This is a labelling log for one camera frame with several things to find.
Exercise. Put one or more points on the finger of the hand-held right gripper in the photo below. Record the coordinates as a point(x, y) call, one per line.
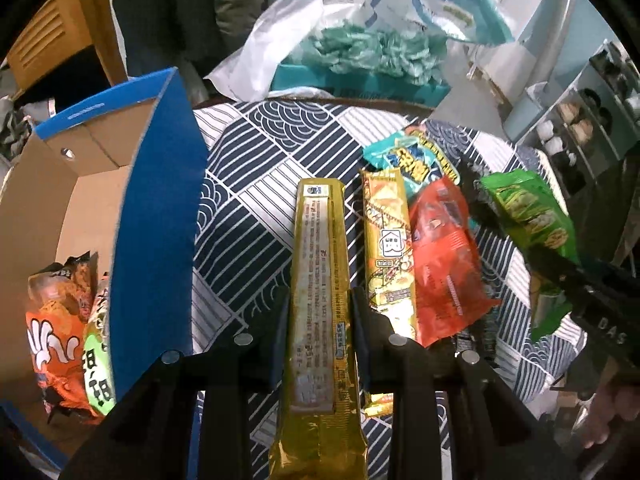
point(482, 205)

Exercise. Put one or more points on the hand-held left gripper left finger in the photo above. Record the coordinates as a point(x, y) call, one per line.
point(277, 355)

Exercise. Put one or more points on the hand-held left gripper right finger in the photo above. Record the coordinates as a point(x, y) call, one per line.
point(358, 325)

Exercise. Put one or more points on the gold long snack packet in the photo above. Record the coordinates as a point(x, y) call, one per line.
point(315, 285)

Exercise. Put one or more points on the teal snack packet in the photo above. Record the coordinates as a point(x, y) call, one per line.
point(400, 160)

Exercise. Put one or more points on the black snack packet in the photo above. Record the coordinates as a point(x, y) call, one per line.
point(477, 332)

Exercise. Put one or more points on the blue cardboard box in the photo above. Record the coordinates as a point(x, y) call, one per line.
point(160, 210)

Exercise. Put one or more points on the person's right hand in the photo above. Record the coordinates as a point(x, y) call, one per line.
point(600, 415)

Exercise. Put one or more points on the red snack packet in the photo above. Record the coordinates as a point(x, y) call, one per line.
point(445, 270)

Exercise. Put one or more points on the yellow long snack packet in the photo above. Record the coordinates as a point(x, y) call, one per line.
point(387, 240)

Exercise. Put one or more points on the pale blue shoe rack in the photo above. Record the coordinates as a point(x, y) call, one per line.
point(590, 105)

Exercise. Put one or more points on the teal cardboard box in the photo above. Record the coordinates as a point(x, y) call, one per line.
point(350, 85)

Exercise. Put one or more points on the green and white snack packet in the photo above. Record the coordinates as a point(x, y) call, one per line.
point(97, 360)

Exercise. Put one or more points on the navy patterned tablecloth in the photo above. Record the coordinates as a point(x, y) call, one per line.
point(260, 160)

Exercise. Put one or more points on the clear plastic bag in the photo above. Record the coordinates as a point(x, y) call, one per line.
point(450, 15)

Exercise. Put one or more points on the dark orange snack packet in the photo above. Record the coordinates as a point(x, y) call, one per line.
point(75, 275)

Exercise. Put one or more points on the white plastic bag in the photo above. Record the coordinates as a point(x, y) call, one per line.
point(270, 50)

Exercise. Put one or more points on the grey cloth pile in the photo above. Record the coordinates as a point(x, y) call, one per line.
point(12, 130)

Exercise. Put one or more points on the dark jacket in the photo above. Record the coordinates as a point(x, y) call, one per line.
point(165, 20)

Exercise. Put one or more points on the wooden chair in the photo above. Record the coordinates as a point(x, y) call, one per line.
point(45, 35)

